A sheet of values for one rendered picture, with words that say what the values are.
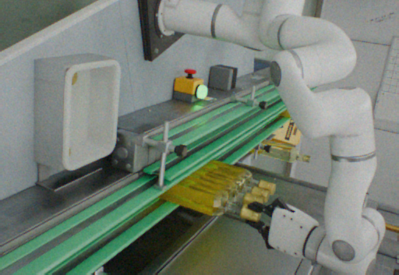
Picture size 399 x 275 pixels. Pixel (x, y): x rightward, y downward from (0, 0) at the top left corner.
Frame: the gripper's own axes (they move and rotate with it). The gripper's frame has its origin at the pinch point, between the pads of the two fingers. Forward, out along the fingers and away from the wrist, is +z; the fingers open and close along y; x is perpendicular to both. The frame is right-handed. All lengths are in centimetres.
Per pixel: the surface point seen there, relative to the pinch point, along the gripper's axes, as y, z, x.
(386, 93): -55, 150, -567
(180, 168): 6.5, 20.1, 6.8
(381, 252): -15.8, -20.6, -39.9
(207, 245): -12.5, 10.7, 3.3
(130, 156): 10.3, 25.7, 19.1
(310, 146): -160, 236, -546
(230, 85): 18, 47, -47
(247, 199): 1.2, 4.9, -3.0
